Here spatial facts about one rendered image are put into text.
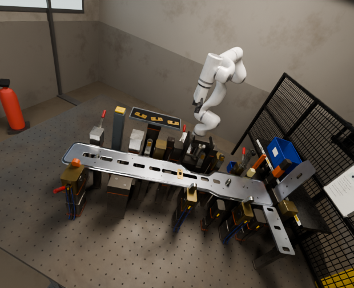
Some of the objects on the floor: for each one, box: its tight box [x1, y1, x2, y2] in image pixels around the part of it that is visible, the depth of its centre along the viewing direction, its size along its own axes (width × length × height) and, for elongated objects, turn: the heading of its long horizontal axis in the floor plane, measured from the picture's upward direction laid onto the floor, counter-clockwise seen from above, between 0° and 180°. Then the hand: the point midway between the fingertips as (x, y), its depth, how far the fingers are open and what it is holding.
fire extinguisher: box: [0, 79, 30, 135], centre depth 216 cm, size 28×28×65 cm
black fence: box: [230, 72, 354, 288], centre depth 175 cm, size 14×197×155 cm, turn 161°
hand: (195, 107), depth 115 cm, fingers open, 8 cm apart
